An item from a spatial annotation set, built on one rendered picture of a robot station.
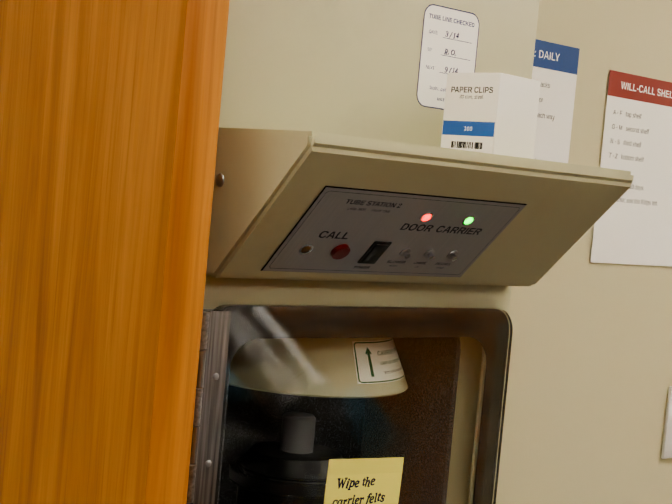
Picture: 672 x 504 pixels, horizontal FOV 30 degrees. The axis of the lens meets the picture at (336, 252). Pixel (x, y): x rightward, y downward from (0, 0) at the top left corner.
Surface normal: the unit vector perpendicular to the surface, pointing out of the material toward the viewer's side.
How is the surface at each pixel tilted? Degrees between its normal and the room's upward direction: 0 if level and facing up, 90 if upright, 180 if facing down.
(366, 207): 135
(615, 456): 90
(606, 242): 90
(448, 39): 90
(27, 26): 90
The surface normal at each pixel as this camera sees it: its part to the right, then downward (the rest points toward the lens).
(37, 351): -0.77, -0.04
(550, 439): 0.63, 0.10
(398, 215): 0.38, 0.77
